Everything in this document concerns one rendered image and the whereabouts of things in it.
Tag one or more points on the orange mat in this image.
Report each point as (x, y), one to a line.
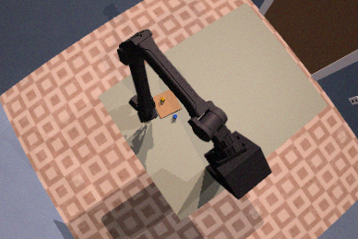
(169, 106)

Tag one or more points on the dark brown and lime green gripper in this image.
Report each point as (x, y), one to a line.
(153, 116)

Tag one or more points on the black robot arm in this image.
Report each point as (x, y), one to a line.
(143, 47)

